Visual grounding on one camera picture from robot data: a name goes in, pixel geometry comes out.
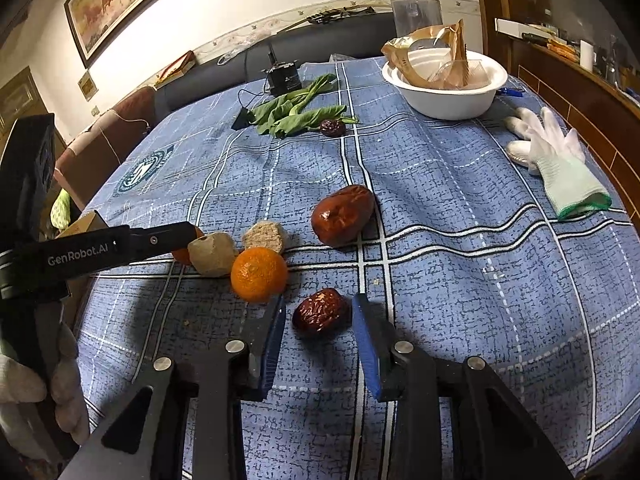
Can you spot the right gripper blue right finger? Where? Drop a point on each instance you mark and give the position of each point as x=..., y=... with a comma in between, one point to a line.
x=381, y=352

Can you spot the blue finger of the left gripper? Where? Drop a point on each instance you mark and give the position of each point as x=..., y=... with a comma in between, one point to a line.
x=161, y=240

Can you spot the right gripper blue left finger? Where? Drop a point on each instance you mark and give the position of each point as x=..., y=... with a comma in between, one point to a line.
x=263, y=337

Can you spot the orange tangerine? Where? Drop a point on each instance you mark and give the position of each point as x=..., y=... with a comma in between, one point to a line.
x=182, y=256
x=258, y=274

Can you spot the red date pair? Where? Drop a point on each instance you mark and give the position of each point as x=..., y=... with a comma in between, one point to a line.
x=322, y=314

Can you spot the beige sugarcane chunk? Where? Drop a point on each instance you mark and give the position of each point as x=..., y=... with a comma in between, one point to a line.
x=213, y=255

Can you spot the round beige sugarcane piece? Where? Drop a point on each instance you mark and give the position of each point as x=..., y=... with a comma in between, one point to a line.
x=265, y=234

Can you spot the smooth red date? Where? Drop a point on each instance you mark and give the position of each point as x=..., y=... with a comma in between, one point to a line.
x=338, y=218

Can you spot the left white-gloved hand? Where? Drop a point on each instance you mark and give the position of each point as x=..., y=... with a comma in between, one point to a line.
x=22, y=389

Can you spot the green patterned cushion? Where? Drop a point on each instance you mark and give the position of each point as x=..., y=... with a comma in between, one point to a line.
x=60, y=211

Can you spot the brown armchair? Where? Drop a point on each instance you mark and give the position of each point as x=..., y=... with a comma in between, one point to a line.
x=97, y=152

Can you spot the blue plaid tablecloth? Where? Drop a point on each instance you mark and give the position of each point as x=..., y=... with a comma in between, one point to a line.
x=464, y=251

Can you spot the small black adapter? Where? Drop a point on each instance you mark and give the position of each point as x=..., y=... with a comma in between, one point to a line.
x=244, y=119

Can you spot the wooden glass cabinet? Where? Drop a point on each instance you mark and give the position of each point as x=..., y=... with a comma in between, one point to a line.
x=19, y=97

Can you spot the red gift box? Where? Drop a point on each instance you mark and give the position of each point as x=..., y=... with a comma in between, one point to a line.
x=176, y=69

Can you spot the green leafy vegetable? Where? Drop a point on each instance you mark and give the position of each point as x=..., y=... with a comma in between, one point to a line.
x=289, y=114

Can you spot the small dark date near greens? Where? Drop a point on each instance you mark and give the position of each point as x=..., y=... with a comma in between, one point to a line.
x=333, y=128

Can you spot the black electronic device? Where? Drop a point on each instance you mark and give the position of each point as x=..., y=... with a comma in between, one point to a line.
x=281, y=77

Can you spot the white work glove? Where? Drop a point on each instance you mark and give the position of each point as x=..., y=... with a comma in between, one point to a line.
x=545, y=150

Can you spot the white bowl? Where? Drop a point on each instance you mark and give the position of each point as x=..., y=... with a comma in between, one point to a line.
x=444, y=93

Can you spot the brown paper bag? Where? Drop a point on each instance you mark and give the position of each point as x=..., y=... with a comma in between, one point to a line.
x=432, y=57

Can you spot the wooden sideboard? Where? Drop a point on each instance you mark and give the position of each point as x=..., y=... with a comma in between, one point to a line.
x=607, y=122

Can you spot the small wall plaque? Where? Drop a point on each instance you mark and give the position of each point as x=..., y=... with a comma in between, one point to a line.
x=87, y=86

